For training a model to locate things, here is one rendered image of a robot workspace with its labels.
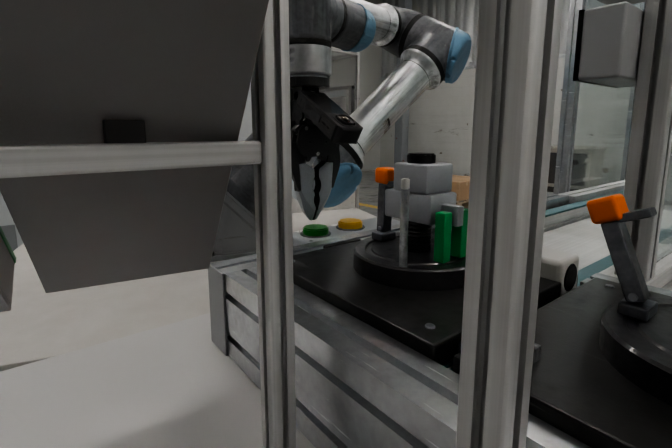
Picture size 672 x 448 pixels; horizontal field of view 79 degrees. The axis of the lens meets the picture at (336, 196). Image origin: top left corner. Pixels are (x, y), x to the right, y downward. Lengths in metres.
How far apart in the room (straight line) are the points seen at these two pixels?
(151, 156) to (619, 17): 0.43
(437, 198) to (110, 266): 0.30
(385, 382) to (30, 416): 0.34
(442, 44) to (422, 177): 0.62
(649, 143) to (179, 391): 0.54
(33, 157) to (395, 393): 0.24
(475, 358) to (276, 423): 0.20
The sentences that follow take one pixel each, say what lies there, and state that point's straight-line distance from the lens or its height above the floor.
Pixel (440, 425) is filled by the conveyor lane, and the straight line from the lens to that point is 0.27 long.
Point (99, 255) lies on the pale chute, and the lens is 0.37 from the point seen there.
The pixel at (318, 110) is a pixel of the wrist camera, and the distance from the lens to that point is 0.56.
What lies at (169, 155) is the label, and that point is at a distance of 0.25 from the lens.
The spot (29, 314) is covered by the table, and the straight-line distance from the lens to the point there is 0.75.
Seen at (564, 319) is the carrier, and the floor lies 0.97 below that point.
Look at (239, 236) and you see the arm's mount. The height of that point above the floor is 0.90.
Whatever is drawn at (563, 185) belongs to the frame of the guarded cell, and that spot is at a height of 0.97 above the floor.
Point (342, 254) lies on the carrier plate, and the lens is 0.50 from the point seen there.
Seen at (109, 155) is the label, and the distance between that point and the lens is 0.24.
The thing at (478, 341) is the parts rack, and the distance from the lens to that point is 0.17.
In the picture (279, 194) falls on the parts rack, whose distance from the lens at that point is 0.28.
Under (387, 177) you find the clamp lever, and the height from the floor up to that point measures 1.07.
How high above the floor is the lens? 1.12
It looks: 9 degrees down
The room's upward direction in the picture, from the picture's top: straight up
